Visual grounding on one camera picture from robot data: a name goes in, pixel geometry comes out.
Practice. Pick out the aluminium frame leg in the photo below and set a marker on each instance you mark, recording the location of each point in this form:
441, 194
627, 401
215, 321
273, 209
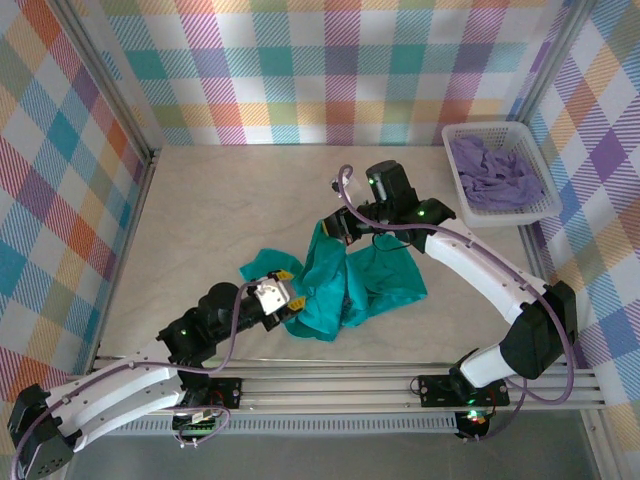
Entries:
605, 447

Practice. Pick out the white plastic basket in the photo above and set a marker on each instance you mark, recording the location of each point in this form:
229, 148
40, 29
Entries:
500, 217

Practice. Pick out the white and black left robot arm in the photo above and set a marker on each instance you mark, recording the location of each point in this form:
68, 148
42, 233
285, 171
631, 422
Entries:
115, 395

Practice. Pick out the teal t-shirt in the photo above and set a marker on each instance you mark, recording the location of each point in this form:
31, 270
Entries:
385, 280

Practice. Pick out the purple crumpled cloth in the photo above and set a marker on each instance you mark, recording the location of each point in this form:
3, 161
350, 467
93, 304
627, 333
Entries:
495, 175

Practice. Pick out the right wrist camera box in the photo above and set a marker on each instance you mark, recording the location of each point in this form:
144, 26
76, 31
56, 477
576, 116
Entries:
352, 185

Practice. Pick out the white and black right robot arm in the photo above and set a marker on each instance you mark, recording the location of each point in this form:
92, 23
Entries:
480, 270

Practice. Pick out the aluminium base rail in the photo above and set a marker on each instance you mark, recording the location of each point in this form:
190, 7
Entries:
325, 390

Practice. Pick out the aluminium corner post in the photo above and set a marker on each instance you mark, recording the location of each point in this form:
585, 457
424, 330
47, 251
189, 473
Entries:
557, 60
112, 82

